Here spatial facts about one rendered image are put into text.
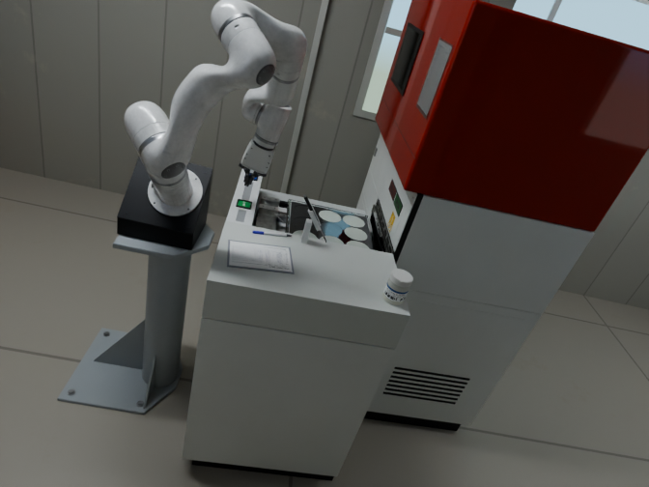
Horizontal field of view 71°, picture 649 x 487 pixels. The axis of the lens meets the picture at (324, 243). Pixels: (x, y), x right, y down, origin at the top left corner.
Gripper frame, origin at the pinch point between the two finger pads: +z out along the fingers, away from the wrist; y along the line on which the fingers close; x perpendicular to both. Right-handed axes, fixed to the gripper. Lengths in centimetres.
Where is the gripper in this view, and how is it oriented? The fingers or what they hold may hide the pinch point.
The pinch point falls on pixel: (248, 180)
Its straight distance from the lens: 172.8
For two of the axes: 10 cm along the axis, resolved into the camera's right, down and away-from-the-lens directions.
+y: -9.0, -3.5, -2.6
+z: -4.3, 7.7, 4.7
